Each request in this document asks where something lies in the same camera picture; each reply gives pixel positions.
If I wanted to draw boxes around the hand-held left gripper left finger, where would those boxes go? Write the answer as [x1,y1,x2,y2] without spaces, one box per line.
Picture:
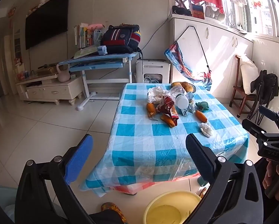
[14,134,95,224]

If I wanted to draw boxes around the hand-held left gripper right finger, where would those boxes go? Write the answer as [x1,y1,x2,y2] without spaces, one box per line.
[185,133,264,224]

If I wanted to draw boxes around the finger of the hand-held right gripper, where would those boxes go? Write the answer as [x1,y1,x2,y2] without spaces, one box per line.
[258,106,279,134]
[242,119,271,143]

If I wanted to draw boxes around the small white tissue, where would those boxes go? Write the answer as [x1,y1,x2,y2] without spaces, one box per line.
[200,122,213,138]

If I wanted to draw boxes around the orange peel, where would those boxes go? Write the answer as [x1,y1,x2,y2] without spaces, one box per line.
[195,110,208,123]
[146,103,157,117]

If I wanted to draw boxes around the orange carrot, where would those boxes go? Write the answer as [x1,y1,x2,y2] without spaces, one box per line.
[161,114,177,127]

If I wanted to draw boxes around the green knitted toy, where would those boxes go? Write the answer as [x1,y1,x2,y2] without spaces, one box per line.
[196,101,209,112]

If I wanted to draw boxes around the red snack bag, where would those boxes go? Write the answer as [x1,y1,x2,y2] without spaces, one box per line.
[156,96,179,125]

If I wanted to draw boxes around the yellow plastic basin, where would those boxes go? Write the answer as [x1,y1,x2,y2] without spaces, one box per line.
[143,190,203,224]

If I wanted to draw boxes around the clear plastic bottle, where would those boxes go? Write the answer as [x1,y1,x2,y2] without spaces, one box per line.
[170,85,192,110]

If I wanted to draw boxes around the large white tissue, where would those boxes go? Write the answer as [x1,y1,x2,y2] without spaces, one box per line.
[147,86,171,104]

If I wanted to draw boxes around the black folding chair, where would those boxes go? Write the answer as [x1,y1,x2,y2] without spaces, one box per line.
[247,70,279,125]

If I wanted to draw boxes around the wooden chair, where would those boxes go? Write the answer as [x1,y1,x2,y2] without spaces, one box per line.
[229,55,259,118]

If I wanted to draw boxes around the white pillow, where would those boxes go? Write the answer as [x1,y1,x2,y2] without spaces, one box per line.
[240,55,259,95]

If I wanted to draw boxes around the blue white checked tablecloth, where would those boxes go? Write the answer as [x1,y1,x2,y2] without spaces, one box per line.
[79,82,250,197]

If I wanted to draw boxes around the red checked tablecloth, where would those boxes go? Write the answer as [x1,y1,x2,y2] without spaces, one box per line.
[111,182,149,195]

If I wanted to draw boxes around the crocheted slipper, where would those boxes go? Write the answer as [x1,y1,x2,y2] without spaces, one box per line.
[101,202,127,223]

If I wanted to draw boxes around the person's leg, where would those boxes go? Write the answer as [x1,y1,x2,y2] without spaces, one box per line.
[90,209,123,224]

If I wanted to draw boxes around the dark fruit plate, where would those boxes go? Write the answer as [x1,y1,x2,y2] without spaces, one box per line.
[171,83,197,94]

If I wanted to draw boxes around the cream television cabinet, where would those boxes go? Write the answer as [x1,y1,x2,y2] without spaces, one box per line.
[15,71,84,105]

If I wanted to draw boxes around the pink kettlebell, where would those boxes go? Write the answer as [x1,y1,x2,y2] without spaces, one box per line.
[56,64,71,83]

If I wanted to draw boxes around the white cabinet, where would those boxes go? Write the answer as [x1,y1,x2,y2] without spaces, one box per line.
[169,14,254,103]

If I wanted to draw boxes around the light blue plastic container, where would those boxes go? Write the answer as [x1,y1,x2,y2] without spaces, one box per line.
[0,185,18,224]

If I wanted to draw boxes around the white sneakers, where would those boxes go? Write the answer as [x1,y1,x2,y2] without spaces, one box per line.
[229,24,247,33]

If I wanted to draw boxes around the brown cardboard box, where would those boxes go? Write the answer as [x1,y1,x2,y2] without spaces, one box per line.
[38,63,59,75]

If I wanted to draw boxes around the blue study desk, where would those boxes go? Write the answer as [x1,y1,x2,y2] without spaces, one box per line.
[58,51,140,111]

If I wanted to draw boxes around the white air purifier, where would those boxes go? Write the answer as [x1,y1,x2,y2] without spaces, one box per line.
[136,59,171,84]

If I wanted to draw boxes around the green printed booklet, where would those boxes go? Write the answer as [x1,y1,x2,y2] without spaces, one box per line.
[74,48,99,59]

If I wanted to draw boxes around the white plastic appliance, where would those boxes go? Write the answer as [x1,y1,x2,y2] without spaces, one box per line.
[204,5,226,21]

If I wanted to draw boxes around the row of books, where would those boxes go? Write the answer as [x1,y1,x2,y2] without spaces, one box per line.
[73,23,100,48]

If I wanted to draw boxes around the orange box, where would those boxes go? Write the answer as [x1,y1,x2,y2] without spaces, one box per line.
[191,4,205,19]

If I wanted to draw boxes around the dark striped backpack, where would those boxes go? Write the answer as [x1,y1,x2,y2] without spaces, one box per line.
[100,24,143,59]

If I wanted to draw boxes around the pink plush toy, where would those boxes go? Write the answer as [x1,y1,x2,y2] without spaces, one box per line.
[87,23,105,31]

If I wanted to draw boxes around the black shoes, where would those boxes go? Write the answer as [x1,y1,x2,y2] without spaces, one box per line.
[172,5,192,17]

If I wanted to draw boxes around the black television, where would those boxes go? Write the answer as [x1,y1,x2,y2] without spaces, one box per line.
[25,0,70,50]

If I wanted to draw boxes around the printed bag with black strap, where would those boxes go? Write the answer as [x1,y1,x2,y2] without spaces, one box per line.
[165,26,212,91]

